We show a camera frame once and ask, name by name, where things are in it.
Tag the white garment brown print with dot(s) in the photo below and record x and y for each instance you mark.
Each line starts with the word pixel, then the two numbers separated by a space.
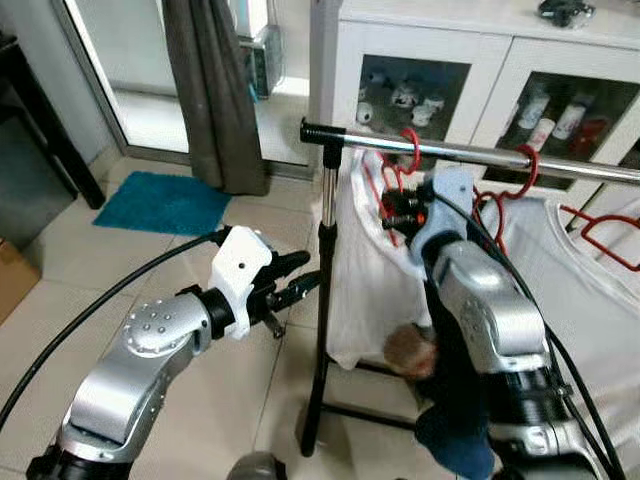
pixel 370 290

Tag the grey robot leg part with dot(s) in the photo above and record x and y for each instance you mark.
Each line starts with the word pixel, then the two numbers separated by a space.
pixel 258 468

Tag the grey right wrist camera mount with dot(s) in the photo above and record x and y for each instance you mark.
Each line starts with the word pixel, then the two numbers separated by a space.
pixel 448 205

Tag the grey curtain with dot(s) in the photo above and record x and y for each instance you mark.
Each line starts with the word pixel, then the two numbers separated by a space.
pixel 215 100

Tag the metal clothes rack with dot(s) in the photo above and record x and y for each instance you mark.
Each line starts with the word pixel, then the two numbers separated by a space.
pixel 480 156

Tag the white glass-door cabinet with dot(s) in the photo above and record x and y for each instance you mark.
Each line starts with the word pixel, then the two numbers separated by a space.
pixel 490 45

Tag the teal floor mat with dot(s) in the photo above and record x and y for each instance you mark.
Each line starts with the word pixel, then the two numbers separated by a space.
pixel 160 205

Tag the plain white t-shirt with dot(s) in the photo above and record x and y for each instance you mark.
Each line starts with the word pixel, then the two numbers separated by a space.
pixel 580 330

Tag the grey green carton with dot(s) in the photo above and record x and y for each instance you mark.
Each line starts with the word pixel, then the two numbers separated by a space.
pixel 262 60

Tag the red plastic hanger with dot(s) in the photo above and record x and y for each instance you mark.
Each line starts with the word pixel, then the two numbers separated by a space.
pixel 417 150
pixel 600 235
pixel 533 165

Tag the small black object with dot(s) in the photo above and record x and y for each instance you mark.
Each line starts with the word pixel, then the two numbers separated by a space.
pixel 567 12

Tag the glass sliding door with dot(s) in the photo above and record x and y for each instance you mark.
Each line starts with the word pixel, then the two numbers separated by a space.
pixel 130 60

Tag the black desk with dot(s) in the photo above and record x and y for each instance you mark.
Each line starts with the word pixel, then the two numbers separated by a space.
pixel 50 140

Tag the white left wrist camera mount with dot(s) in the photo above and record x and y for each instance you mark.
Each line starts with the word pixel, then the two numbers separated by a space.
pixel 238 265

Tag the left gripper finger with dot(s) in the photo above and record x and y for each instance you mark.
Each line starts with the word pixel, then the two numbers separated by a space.
pixel 290 265
pixel 302 291

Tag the cardboard box printed C/NO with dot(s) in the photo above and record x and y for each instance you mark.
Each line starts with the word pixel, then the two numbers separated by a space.
pixel 15 285

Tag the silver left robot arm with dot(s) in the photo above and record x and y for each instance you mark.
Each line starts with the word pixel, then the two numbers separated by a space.
pixel 120 390

